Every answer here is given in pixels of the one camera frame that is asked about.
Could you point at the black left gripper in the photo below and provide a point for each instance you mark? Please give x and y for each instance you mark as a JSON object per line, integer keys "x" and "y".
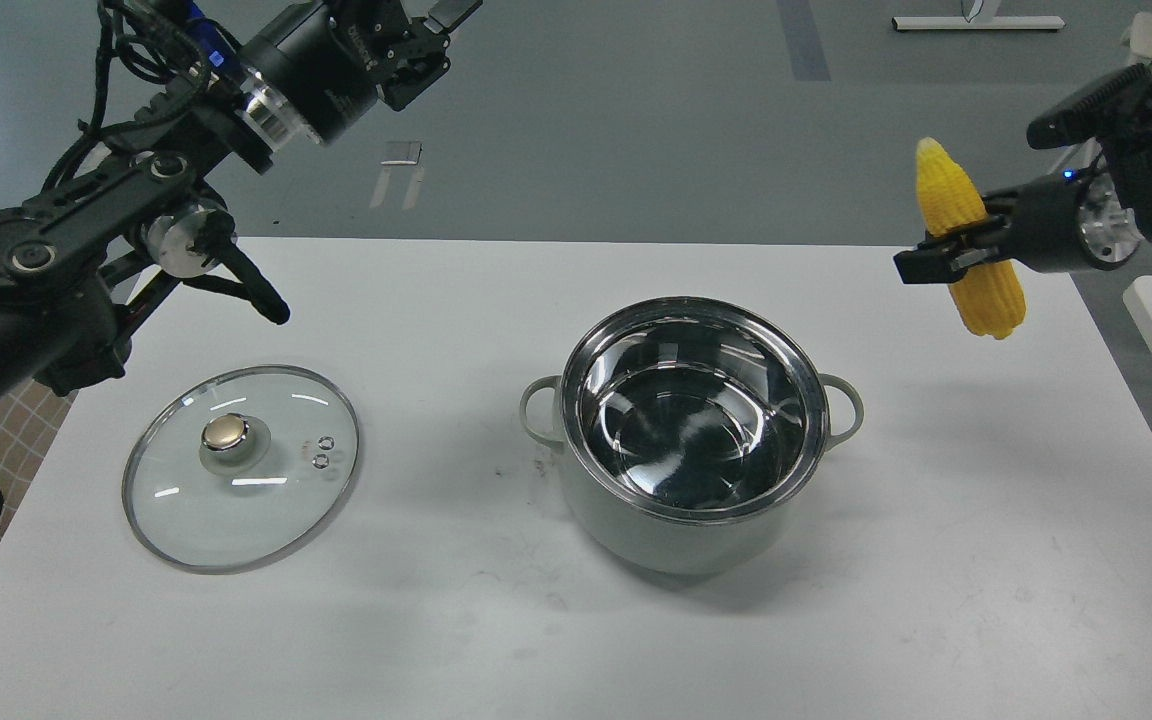
{"x": 329, "y": 62}

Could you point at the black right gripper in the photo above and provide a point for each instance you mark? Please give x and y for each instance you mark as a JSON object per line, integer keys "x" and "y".
{"x": 1037, "y": 223}

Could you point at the yellow corn cob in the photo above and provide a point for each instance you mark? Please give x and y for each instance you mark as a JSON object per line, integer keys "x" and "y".
{"x": 989, "y": 298}

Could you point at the glass pot lid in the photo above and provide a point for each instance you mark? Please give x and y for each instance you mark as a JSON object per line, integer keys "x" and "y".
{"x": 242, "y": 469}

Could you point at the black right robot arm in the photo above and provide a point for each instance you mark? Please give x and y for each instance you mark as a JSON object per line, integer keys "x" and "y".
{"x": 1113, "y": 115}

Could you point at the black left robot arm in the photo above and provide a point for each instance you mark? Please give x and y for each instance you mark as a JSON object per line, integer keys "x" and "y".
{"x": 126, "y": 214}

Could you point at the grey green cooking pot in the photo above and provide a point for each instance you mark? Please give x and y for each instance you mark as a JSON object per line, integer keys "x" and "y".
{"x": 683, "y": 427}

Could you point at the white table leg base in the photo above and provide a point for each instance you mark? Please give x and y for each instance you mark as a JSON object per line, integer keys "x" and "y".
{"x": 978, "y": 16}

